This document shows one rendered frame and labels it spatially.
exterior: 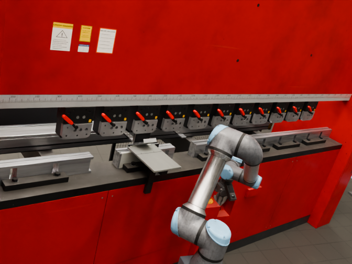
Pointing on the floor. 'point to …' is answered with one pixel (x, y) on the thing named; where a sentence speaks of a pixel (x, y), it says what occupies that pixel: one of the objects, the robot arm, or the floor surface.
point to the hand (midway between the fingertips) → (219, 206)
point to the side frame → (323, 118)
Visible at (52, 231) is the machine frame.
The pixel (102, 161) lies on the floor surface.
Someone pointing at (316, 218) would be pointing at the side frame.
